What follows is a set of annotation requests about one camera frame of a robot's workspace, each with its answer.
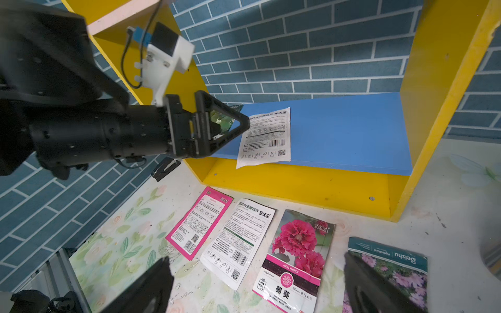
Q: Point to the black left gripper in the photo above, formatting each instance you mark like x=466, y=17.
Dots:
x=204, y=132

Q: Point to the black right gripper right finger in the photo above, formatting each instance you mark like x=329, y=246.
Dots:
x=369, y=292

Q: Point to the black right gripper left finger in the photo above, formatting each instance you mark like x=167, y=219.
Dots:
x=149, y=293

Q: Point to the green gourd seed packet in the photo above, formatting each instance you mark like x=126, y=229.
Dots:
x=225, y=122

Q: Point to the purple flower seed packet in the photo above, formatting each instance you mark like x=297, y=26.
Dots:
x=406, y=270

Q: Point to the white text packet shelf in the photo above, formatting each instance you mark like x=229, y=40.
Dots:
x=268, y=140

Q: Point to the pink back seed packet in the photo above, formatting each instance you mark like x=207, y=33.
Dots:
x=190, y=233

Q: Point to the pink hollyhock seed packet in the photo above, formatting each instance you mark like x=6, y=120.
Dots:
x=290, y=276

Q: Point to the white text back seed packet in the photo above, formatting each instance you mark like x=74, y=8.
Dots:
x=230, y=254

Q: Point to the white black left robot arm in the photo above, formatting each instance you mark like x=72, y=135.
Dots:
x=56, y=103

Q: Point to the yellow wooden shelf unit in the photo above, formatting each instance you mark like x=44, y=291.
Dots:
x=372, y=86

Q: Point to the black stapler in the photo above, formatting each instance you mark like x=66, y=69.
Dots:
x=164, y=168

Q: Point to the clear pencil tube blue lid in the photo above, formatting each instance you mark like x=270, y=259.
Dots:
x=490, y=255

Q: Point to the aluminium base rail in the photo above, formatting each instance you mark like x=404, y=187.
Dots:
x=54, y=287

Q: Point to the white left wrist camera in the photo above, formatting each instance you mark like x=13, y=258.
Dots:
x=165, y=53

